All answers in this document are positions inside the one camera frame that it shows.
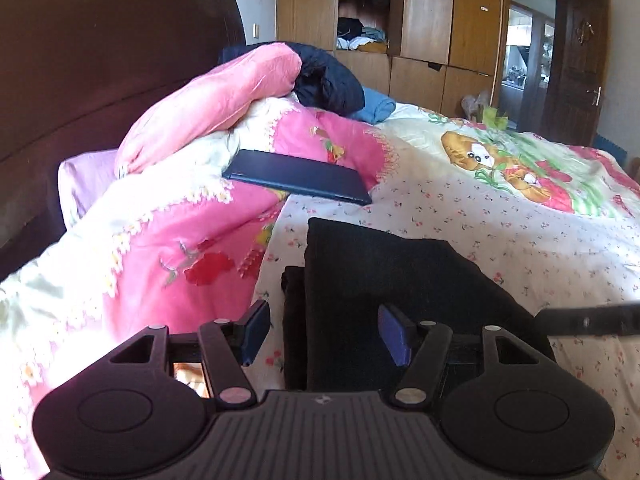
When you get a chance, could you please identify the black pants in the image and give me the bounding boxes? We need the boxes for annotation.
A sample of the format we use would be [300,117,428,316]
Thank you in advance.
[281,217,557,392]

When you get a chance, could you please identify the cartoon cherry print bedsheet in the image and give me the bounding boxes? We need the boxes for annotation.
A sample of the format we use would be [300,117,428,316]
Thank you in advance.
[252,102,640,480]

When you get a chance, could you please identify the wooden wardrobe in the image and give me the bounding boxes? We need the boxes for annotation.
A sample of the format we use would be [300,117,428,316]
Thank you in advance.
[276,0,507,119]

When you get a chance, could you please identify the purple pillow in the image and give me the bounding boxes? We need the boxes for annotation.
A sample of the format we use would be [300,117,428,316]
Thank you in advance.
[57,150,122,227]

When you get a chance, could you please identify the light blue cloth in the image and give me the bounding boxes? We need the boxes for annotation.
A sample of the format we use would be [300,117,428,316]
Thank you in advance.
[350,87,397,125]

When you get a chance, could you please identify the blue foam mat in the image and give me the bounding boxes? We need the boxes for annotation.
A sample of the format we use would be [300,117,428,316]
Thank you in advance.
[595,132,627,162]

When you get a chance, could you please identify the folded clothes in wardrobe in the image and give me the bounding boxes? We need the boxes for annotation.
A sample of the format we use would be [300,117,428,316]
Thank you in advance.
[336,17,389,53]

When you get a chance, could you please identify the dark wooden door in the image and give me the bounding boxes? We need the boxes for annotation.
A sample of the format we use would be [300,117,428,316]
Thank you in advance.
[541,0,609,147]

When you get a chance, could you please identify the dark blue jacket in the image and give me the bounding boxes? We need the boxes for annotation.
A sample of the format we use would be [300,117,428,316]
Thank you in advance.
[219,42,366,117]

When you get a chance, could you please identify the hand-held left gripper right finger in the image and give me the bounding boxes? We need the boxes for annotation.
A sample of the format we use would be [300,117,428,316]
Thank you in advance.
[377,304,545,407]

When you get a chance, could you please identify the dark wooden headboard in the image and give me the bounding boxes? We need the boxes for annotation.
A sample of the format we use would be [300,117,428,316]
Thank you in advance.
[0,0,247,282]

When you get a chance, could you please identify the pink pillow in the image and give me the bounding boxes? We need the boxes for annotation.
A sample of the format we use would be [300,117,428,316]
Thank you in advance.
[115,42,304,177]

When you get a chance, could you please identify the dark blue laptop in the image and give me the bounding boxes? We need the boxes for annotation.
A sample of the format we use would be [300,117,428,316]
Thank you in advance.
[222,149,374,206]

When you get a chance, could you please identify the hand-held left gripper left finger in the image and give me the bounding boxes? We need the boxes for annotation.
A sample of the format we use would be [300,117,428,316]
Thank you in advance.
[107,300,271,408]

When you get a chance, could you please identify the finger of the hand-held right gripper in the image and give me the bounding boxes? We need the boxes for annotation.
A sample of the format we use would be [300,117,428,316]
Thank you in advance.
[534,302,640,339]

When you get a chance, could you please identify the clear plastic bags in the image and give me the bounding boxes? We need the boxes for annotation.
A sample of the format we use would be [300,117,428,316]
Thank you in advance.
[460,91,509,132]

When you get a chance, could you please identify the floral pink quilt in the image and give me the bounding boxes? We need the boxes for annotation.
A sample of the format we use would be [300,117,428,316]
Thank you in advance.
[0,97,397,480]

